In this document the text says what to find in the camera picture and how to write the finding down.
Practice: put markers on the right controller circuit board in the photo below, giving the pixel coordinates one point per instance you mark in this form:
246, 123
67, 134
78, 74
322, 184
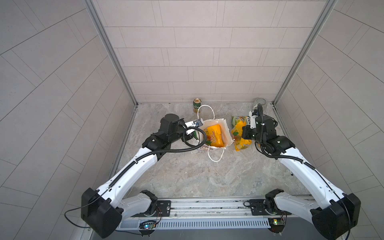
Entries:
276, 225

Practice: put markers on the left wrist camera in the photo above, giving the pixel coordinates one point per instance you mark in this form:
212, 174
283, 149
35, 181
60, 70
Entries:
195, 123

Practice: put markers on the controller circuit board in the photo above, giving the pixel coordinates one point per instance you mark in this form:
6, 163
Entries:
276, 225
148, 225

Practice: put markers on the aluminium corner post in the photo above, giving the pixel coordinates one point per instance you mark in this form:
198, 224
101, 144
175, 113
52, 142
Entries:
324, 15
90, 6

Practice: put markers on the yellow orange snack bag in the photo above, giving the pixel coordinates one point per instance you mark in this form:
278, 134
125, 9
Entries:
214, 136

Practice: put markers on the left controller circuit board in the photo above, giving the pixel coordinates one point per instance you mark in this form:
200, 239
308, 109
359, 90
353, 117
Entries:
148, 225

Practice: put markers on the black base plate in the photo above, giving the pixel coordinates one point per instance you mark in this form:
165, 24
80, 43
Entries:
258, 207
163, 207

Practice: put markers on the green gold drink can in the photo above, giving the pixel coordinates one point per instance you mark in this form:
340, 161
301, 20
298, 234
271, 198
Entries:
196, 104

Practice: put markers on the narrow green snack packet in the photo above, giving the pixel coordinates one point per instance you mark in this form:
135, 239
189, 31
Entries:
196, 136

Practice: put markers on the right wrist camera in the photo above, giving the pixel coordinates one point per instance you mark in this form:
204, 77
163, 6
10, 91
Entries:
252, 115

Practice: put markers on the yellow corn snack bag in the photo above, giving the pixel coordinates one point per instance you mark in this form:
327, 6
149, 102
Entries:
240, 143

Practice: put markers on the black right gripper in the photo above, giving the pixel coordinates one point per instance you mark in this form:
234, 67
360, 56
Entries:
245, 131

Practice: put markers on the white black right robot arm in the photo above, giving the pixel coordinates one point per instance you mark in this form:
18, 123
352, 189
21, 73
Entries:
333, 213

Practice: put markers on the green colourful snack bag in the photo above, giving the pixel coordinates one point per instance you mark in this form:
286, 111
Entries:
236, 119

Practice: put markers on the right aluminium corner post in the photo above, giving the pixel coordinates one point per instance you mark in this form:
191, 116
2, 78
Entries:
324, 15

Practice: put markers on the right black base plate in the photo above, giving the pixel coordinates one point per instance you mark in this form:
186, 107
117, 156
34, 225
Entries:
258, 207

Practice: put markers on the left aluminium corner post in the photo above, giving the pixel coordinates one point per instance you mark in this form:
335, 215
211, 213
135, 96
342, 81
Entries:
90, 6

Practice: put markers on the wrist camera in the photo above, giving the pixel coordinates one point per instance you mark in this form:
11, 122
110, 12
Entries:
252, 115
195, 123

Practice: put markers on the aluminium mounting rail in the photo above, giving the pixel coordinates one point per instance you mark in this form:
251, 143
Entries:
210, 208

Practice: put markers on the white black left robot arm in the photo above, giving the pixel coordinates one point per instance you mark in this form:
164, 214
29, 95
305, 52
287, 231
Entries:
103, 209

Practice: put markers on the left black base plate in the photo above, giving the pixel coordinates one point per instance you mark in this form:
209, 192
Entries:
163, 207

